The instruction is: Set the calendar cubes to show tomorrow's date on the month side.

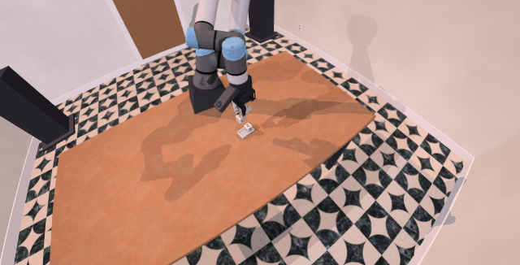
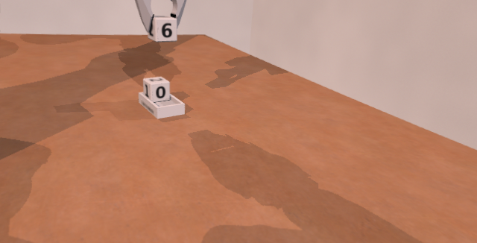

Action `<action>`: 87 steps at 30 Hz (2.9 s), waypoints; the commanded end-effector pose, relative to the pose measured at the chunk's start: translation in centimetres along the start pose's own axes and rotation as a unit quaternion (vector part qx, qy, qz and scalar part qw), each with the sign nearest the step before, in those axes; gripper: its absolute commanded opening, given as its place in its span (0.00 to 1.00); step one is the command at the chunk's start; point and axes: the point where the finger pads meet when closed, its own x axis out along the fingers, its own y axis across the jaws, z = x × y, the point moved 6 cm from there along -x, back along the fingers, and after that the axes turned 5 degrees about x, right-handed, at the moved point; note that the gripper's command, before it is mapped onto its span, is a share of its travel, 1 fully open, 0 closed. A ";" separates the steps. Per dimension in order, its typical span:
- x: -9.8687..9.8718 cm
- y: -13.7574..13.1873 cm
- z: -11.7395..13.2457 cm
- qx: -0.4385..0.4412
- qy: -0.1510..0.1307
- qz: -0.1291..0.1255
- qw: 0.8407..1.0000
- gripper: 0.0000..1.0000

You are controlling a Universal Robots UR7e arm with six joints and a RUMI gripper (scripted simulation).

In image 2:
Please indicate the white digit cube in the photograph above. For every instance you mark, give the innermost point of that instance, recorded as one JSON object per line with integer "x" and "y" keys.
{"x": 164, "y": 29}
{"x": 156, "y": 89}

